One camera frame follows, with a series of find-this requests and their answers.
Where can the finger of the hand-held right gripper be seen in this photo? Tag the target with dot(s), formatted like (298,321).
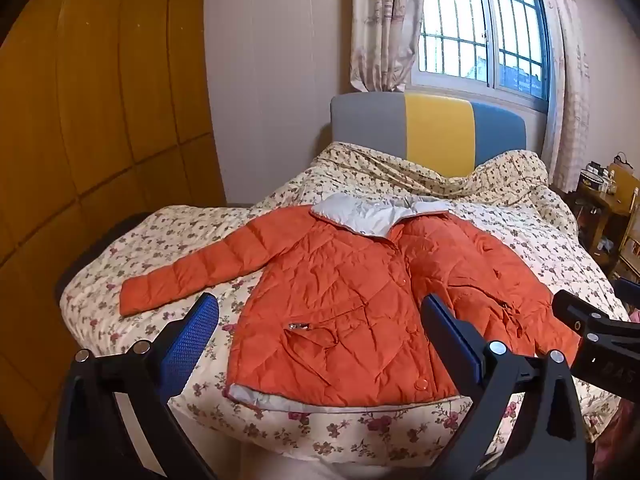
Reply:
(575,312)

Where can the wooden nightstand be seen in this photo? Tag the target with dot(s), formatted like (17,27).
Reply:
(607,225)

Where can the floral quilt bed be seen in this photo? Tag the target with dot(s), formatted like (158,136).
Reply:
(150,240)

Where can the wooden wardrobe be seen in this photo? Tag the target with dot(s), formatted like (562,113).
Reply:
(100,110)

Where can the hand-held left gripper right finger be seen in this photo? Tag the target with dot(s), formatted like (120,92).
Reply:
(450,332)

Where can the patterned curtain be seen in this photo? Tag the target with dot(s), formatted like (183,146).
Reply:
(567,85)
(385,25)

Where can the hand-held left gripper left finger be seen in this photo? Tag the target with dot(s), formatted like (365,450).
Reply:
(192,340)

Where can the round metal tin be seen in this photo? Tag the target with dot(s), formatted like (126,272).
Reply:
(593,181)

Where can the orange quilted jacket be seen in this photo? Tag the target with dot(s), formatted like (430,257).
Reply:
(340,300)

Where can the grey yellow blue headboard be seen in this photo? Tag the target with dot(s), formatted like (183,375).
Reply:
(440,130)

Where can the barred window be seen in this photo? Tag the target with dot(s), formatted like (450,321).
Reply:
(460,25)

